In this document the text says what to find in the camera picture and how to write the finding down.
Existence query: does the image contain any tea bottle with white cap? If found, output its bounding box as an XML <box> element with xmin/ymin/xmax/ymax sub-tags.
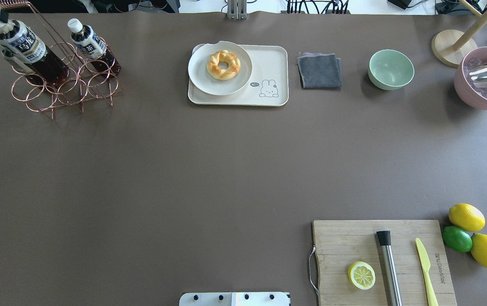
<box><xmin>0</xmin><ymin>20</ymin><xmax>69</xmax><ymax>85</ymax></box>

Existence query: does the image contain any green lime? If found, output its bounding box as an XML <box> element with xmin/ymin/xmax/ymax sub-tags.
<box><xmin>442</xmin><ymin>225</ymin><xmax>473</xmax><ymax>252</ymax></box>

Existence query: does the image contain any cream serving tray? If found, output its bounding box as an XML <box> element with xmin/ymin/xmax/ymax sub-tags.
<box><xmin>188</xmin><ymin>41</ymin><xmax>289</xmax><ymax>107</ymax></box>

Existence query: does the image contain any green bowl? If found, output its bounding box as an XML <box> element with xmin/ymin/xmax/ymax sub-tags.
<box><xmin>368</xmin><ymin>50</ymin><xmax>415</xmax><ymax>90</ymax></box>

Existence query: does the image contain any glazed ring donut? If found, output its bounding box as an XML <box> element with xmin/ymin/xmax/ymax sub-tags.
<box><xmin>206</xmin><ymin>50</ymin><xmax>242</xmax><ymax>81</ymax></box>

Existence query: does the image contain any pink bowl with ice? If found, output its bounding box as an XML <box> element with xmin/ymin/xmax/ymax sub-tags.
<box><xmin>453</xmin><ymin>47</ymin><xmax>487</xmax><ymax>110</ymax></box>

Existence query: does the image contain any copper wire bottle rack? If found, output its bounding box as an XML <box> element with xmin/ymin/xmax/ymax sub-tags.
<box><xmin>0</xmin><ymin>0</ymin><xmax>124</xmax><ymax>119</ymax></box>

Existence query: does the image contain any yellow lemon far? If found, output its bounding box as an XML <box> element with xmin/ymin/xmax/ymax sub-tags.
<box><xmin>448</xmin><ymin>203</ymin><xmax>486</xmax><ymax>232</ymax></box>

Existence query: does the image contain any bamboo cutting board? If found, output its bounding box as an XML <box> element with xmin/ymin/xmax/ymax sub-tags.
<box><xmin>313</xmin><ymin>220</ymin><xmax>457</xmax><ymax>306</ymax></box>

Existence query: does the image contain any steel muddler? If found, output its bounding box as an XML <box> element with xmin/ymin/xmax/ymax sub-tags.
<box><xmin>377</xmin><ymin>230</ymin><xmax>403</xmax><ymax>306</ymax></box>

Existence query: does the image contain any white round plate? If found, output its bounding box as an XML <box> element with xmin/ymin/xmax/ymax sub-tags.
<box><xmin>188</xmin><ymin>41</ymin><xmax>253</xmax><ymax>95</ymax></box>

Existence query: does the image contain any half lemon slice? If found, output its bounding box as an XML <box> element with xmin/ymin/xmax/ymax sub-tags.
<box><xmin>347</xmin><ymin>261</ymin><xmax>376</xmax><ymax>290</ymax></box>

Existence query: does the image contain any yellow plastic knife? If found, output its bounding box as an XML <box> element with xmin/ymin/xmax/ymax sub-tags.
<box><xmin>415</xmin><ymin>238</ymin><xmax>439</xmax><ymax>306</ymax></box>

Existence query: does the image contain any wooden stand with round base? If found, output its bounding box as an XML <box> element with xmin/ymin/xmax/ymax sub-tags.
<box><xmin>431</xmin><ymin>0</ymin><xmax>487</xmax><ymax>68</ymax></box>

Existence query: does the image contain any aluminium frame post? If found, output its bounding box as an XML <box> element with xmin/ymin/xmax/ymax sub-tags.
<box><xmin>227</xmin><ymin>0</ymin><xmax>248</xmax><ymax>20</ymax></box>

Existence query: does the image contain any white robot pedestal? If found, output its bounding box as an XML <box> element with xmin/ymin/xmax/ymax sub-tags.
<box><xmin>179</xmin><ymin>291</ymin><xmax>291</xmax><ymax>306</ymax></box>

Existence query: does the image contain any grey folded cloth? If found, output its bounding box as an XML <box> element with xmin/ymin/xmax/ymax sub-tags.
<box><xmin>297</xmin><ymin>52</ymin><xmax>343</xmax><ymax>89</ymax></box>

